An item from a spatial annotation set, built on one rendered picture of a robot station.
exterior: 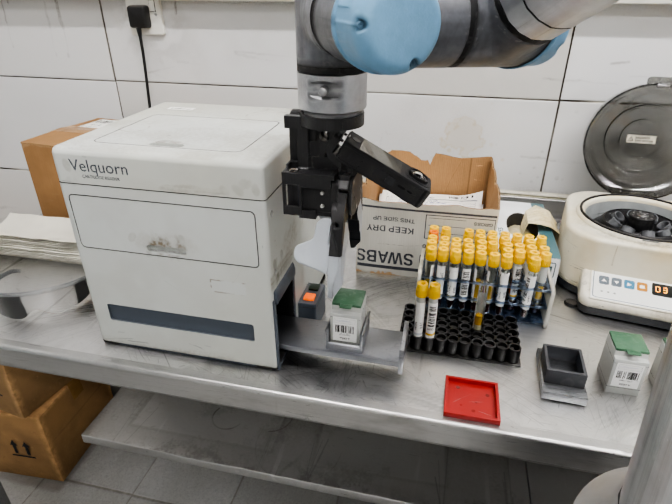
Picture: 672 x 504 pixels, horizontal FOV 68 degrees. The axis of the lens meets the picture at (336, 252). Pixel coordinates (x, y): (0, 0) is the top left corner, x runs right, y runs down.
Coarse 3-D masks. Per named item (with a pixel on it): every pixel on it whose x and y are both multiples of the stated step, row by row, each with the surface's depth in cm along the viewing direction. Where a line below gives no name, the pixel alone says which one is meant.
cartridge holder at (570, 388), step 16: (544, 352) 67; (560, 352) 68; (576, 352) 68; (544, 368) 66; (560, 368) 68; (576, 368) 67; (544, 384) 65; (560, 384) 65; (576, 384) 64; (560, 400) 64; (576, 400) 63
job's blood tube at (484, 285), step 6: (480, 282) 70; (486, 282) 70; (480, 288) 70; (486, 288) 70; (480, 294) 70; (486, 294) 70; (480, 300) 71; (486, 300) 71; (480, 306) 71; (480, 312) 72; (474, 318) 73; (480, 318) 72; (474, 324) 73; (480, 324) 73
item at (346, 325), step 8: (336, 312) 65; (344, 312) 65; (352, 312) 65; (360, 312) 65; (336, 320) 65; (344, 320) 65; (352, 320) 65; (360, 320) 65; (336, 328) 66; (344, 328) 66; (352, 328) 65; (360, 328) 66; (336, 336) 67; (344, 336) 66; (352, 336) 66; (352, 344) 67
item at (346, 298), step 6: (342, 288) 68; (336, 294) 67; (342, 294) 67; (348, 294) 67; (354, 294) 67; (360, 294) 67; (336, 300) 65; (342, 300) 65; (348, 300) 65; (354, 300) 65; (360, 300) 65; (342, 306) 64; (348, 306) 64; (354, 306) 65; (360, 306) 64
